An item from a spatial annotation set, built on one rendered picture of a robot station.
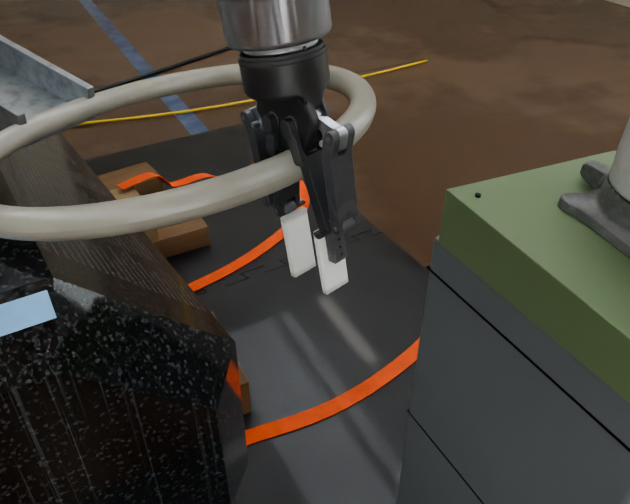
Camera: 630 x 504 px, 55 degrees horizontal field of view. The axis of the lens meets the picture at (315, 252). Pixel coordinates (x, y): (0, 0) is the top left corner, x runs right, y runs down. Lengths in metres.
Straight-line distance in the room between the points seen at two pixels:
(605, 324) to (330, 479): 0.97
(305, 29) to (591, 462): 0.61
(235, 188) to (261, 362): 1.31
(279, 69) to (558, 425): 0.57
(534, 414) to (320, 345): 1.05
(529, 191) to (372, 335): 1.07
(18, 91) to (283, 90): 0.59
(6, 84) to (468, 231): 0.71
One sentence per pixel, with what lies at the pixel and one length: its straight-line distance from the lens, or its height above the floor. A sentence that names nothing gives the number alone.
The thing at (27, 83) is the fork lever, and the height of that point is 0.98.
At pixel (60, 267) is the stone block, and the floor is 0.81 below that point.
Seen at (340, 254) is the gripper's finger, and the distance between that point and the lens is 0.58.
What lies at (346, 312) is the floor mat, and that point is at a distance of 1.95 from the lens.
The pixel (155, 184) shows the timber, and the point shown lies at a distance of 2.60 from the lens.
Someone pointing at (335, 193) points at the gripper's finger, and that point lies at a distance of 0.52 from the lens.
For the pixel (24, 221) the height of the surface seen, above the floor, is 1.03.
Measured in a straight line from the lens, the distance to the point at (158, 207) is 0.52.
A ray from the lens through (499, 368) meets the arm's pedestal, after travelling 0.90.
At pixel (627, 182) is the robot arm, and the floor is 0.95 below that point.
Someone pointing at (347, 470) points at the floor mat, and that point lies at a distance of 1.57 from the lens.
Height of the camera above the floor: 1.32
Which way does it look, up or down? 36 degrees down
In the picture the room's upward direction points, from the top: straight up
